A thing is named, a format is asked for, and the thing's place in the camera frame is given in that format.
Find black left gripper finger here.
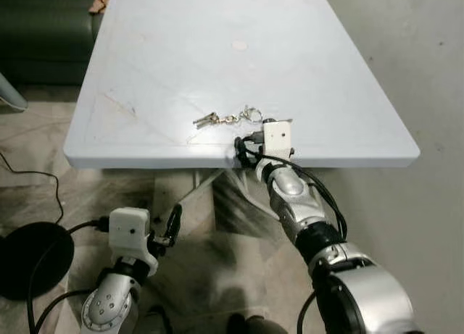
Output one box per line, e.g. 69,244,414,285
165,204,183,248

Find silver keys with keyring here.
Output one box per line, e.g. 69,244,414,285
193,106,264,129

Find robot right leg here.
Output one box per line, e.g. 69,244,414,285
225,313,289,334

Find black round base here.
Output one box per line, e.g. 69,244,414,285
0,222,75,301

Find grey curved object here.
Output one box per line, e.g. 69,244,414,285
0,72,29,112

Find dark green sofa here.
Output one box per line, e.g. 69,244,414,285
0,0,107,86

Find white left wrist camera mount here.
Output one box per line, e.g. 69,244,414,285
107,207,151,257

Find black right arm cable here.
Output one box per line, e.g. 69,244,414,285
233,131,349,334

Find thin black cord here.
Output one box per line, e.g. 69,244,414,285
0,151,65,225

